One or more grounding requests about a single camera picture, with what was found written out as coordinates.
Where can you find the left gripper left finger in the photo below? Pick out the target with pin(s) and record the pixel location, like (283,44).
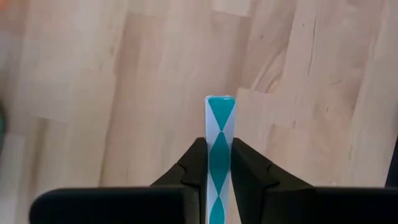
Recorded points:
(192,168)

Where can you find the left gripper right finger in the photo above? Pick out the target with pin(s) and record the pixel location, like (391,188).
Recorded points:
(252,174)

